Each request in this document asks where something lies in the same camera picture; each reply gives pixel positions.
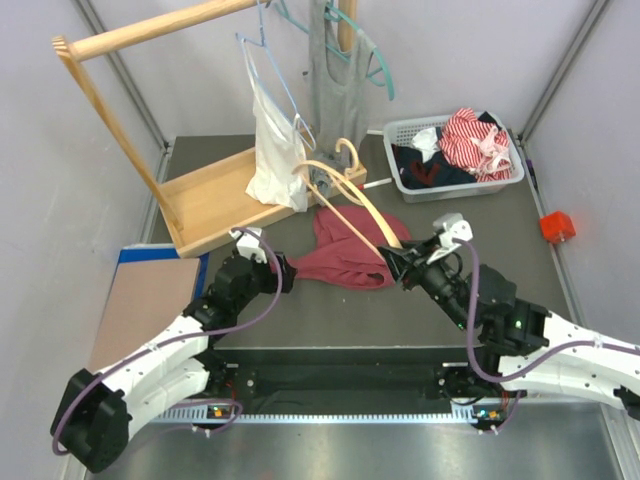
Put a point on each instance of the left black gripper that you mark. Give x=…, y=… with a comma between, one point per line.
x=268, y=273

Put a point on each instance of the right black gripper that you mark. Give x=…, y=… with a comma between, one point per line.
x=409, y=271

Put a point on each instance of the red tank top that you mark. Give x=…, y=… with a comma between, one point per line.
x=340, y=258

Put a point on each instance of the wooden clothes hanger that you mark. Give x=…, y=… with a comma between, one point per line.
x=350, y=191

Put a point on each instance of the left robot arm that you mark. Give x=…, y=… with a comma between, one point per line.
x=100, y=413

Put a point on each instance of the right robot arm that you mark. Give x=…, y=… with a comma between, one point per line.
x=515, y=347

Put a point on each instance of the white garment on hanger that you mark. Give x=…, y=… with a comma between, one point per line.
x=278, y=150

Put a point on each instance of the grey tank top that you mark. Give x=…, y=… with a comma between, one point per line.
x=337, y=88

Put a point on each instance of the red capped white marker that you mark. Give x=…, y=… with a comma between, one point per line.
x=376, y=183

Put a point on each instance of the dark navy garment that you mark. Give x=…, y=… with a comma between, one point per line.
x=415, y=173

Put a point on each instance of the white garment in basket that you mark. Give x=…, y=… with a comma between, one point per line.
x=426, y=142

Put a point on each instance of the white laundry basket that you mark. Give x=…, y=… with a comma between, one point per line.
x=401, y=132

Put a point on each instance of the red white striped garment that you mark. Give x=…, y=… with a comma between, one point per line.
x=481, y=148

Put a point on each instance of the brown board blue edge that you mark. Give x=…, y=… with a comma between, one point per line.
x=151, y=286

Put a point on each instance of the orange red block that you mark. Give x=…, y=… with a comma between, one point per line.
x=557, y=227

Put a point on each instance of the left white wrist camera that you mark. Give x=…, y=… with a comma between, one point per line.
x=248, y=245

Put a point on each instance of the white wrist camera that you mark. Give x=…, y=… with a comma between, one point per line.
x=248, y=245
x=448, y=230

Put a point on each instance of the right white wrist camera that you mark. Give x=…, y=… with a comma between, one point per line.
x=448, y=230

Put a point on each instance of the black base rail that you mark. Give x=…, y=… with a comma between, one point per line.
x=346, y=381

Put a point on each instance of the blue wire hanger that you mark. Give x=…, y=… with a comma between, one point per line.
x=267, y=74

